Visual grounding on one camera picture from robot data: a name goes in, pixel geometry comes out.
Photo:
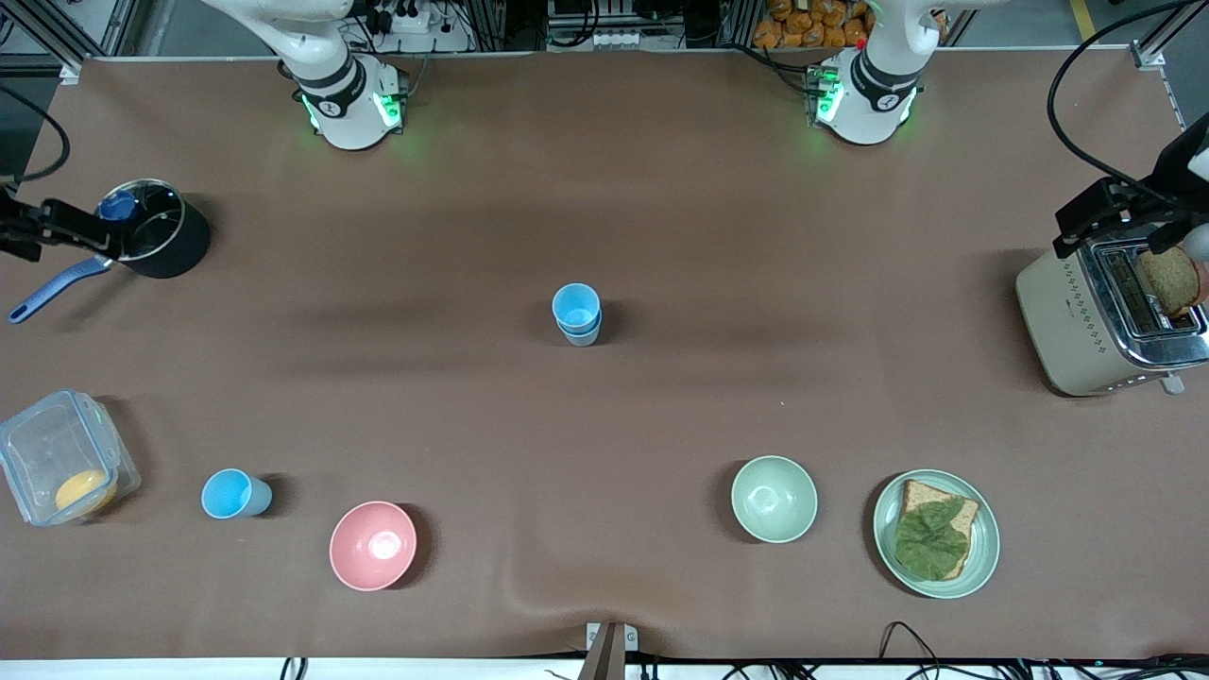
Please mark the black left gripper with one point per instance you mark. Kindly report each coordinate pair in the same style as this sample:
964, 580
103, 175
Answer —
1139, 196

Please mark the glass lid with blue knob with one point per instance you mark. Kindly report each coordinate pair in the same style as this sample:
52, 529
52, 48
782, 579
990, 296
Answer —
151, 222

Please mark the clear plastic food container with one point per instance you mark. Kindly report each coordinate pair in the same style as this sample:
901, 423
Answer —
42, 444

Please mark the bright blue plastic cup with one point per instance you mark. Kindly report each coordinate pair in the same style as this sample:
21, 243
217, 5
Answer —
231, 494
576, 304

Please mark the white power strip with plugs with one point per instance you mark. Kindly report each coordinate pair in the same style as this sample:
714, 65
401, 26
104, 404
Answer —
401, 19

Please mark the pale green bowl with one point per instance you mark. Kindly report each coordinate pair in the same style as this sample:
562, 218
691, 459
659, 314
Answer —
774, 499

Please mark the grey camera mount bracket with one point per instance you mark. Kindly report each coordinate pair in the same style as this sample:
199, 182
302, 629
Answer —
606, 647

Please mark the brown bread slice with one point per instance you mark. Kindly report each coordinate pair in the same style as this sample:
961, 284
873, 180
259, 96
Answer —
921, 493

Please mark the pink bowl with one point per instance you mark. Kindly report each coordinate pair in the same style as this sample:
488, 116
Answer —
372, 546

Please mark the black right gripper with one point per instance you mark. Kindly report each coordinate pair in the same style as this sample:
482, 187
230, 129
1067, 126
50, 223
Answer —
21, 226

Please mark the bag of orange buns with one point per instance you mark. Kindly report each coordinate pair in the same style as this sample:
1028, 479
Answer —
812, 24

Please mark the aluminium frame profile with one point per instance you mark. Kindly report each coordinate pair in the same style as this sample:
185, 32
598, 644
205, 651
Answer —
1171, 38
57, 28

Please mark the grey-blue plastic cup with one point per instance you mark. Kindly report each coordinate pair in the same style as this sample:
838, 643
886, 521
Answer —
580, 340

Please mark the beige and chrome toaster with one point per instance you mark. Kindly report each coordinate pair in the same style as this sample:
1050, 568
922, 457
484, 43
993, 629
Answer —
1063, 321

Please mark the pale green plate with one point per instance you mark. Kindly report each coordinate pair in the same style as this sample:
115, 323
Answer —
985, 548

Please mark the brown toast slice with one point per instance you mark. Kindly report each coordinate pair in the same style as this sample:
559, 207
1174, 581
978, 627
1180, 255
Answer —
1171, 280

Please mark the green lettuce leaf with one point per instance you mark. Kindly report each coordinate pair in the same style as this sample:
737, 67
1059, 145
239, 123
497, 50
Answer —
930, 540

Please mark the orange round food piece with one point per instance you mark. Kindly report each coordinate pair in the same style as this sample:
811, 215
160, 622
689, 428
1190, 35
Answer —
83, 491

